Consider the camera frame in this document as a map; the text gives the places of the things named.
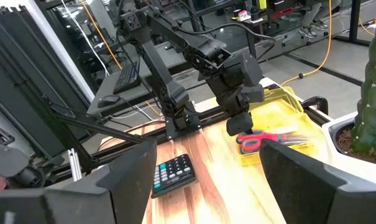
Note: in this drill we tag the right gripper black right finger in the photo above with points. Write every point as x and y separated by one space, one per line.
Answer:
299 186

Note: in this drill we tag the red pen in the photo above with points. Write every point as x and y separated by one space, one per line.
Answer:
295 136

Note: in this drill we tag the grey desk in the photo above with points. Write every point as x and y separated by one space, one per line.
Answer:
145 93

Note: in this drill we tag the tall green cactus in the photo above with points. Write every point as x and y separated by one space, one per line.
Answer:
374 93

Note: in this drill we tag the person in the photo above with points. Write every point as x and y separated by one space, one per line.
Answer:
312 12

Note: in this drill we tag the silver aluminium bar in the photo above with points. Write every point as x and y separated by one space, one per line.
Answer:
75 166

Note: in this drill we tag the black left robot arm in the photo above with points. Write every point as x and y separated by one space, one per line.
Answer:
175 93

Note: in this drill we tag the black keyboard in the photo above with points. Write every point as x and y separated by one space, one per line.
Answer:
127 77

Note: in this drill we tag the black ribbed partition panel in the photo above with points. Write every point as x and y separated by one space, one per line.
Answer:
20 62

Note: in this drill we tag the black computer mouse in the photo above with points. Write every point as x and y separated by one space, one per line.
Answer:
108 100

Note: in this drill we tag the white hexagonal plant pot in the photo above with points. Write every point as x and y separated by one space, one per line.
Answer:
346 168

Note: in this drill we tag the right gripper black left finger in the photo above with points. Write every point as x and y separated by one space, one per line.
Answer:
131 186

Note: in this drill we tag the black calculator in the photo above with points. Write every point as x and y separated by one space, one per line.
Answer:
172 174

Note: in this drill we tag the yellow transparent pencil case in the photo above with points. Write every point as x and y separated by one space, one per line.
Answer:
277 118

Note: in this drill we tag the black table clamp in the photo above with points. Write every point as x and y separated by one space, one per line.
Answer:
322 101

